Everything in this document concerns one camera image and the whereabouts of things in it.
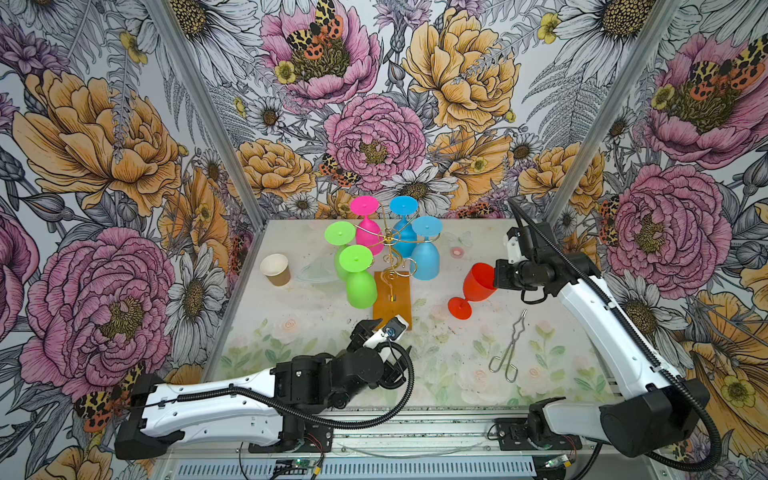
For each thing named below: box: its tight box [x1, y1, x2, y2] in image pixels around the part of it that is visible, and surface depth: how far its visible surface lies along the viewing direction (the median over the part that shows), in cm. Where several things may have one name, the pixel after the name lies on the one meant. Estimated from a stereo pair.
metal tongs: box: [488, 309, 527, 383], surface depth 89 cm
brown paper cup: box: [259, 253, 291, 287], surface depth 102 cm
